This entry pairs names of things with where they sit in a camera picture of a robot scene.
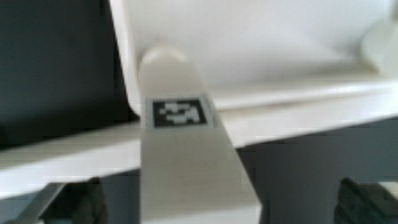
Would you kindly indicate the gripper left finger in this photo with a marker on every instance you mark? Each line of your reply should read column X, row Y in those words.
column 30, row 215

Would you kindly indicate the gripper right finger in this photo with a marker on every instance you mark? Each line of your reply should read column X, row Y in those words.
column 366, row 204

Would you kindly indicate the white desk top tray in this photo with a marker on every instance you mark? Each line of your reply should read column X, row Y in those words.
column 281, row 50

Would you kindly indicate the white L-shaped fence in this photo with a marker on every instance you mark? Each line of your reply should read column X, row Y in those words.
column 99, row 152

